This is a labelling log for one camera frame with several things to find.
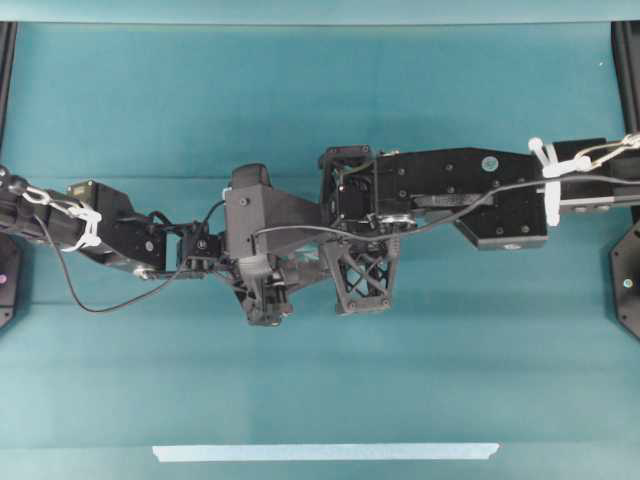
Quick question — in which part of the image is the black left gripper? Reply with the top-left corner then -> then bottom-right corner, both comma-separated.
179,214 -> 296,329

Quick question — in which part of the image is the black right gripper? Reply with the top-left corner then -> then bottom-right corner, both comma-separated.
319,145 -> 415,315

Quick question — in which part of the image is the silver zip bag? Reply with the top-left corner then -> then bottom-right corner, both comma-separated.
287,245 -> 324,268

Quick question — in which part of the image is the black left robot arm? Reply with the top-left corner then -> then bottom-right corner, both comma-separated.
1,167 -> 303,326

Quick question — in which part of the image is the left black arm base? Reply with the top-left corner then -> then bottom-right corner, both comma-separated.
0,234 -> 22,328

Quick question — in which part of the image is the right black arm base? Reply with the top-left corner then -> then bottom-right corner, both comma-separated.
610,222 -> 640,339

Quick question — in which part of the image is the long blue tape strip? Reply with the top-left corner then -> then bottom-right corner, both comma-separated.
151,442 -> 501,463

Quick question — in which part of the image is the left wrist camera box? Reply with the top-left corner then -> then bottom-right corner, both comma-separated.
224,164 -> 321,259

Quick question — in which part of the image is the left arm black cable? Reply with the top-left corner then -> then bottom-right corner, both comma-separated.
34,199 -> 226,314

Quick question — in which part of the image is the left black frame rail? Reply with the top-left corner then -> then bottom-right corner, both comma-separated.
0,21 -> 18,139

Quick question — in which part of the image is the black frame rail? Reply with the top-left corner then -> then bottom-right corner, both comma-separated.
0,21 -> 18,139
611,20 -> 639,133

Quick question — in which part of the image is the right black frame rail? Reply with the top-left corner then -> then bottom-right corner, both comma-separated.
611,20 -> 639,133

